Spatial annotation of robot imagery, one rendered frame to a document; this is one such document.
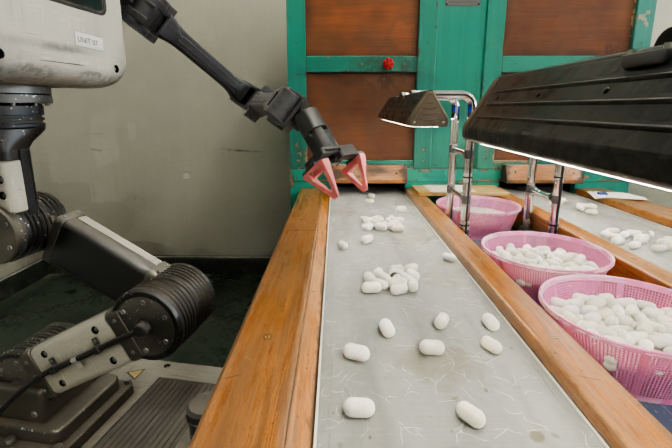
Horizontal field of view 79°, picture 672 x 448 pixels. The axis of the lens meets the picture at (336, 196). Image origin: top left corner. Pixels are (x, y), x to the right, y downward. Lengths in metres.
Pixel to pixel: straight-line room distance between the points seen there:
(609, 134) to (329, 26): 1.44
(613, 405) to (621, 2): 1.61
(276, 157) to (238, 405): 2.19
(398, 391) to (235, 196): 2.25
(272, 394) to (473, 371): 0.26
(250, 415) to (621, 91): 0.43
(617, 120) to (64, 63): 0.74
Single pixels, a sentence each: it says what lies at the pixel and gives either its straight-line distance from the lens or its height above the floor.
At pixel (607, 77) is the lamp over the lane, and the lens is 0.32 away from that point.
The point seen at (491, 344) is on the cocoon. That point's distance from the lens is 0.64.
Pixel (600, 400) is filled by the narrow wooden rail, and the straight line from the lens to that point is 0.58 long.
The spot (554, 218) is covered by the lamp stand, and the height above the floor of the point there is 0.79.
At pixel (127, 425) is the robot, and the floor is 0.48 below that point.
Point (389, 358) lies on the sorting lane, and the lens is 0.61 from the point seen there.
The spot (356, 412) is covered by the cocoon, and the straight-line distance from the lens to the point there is 0.51.
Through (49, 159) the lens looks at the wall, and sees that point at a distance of 3.16.
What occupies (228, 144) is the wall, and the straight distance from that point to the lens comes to 2.66.
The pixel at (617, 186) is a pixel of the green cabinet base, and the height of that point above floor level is 0.77.
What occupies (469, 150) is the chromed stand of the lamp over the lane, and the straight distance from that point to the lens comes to 1.11.
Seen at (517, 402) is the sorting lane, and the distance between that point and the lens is 0.58.
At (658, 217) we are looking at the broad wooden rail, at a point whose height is 0.76.
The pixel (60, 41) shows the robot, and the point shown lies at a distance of 0.81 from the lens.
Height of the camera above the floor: 1.08
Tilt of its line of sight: 12 degrees down
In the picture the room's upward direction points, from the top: straight up
